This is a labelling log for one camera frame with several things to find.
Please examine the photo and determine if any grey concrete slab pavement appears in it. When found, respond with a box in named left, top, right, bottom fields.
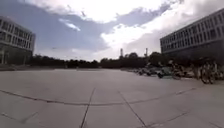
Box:
left=0, top=68, right=224, bottom=128

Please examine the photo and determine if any distant row of trees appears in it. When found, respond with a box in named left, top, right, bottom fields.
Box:
left=29, top=51, right=174, bottom=70

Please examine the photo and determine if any long dark many-windowed building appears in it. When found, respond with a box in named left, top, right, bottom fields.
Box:
left=159, top=8, right=224, bottom=64

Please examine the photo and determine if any row of parked bicycles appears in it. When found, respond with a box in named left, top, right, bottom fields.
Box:
left=133, top=59, right=224, bottom=85

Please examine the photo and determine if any pale many-windowed building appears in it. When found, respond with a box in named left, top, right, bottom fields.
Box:
left=0, top=15, right=37, bottom=66

